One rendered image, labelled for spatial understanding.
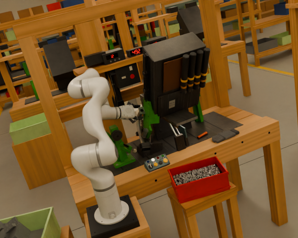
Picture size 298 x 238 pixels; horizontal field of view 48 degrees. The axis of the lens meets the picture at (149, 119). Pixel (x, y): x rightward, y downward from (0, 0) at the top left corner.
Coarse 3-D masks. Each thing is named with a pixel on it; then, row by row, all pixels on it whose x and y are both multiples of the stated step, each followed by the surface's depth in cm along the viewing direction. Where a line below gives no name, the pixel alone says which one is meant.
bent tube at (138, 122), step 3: (138, 108) 235; (141, 108) 236; (141, 111) 239; (144, 111) 235; (138, 114) 238; (141, 114) 237; (138, 120) 242; (138, 123) 243; (138, 126) 243; (138, 129) 242; (138, 132) 241; (141, 132) 241; (141, 138) 238; (141, 141) 237; (144, 141) 237
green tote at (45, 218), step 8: (48, 208) 190; (16, 216) 190; (24, 216) 190; (32, 216) 191; (40, 216) 191; (48, 216) 183; (24, 224) 192; (32, 224) 193; (40, 224) 193; (48, 224) 178; (56, 224) 191; (48, 232) 176; (56, 232) 188
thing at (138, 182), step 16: (240, 128) 242; (256, 128) 237; (272, 128) 240; (208, 144) 231; (224, 144) 228; (240, 144) 233; (256, 144) 238; (176, 160) 221; (192, 160) 222; (224, 160) 232; (128, 176) 215; (144, 176) 212; (160, 176) 216; (80, 192) 210; (128, 192) 211; (144, 192) 215; (80, 208) 202
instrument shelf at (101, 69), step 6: (126, 54) 260; (126, 60) 239; (132, 60) 241; (138, 60) 242; (84, 66) 253; (96, 66) 241; (102, 66) 236; (108, 66) 235; (114, 66) 237; (120, 66) 238; (78, 72) 235; (84, 72) 231; (102, 72) 235
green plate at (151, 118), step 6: (144, 102) 235; (150, 102) 226; (144, 108) 235; (150, 108) 227; (144, 114) 236; (150, 114) 228; (156, 114) 231; (144, 120) 238; (150, 120) 231; (156, 120) 232; (144, 126) 238
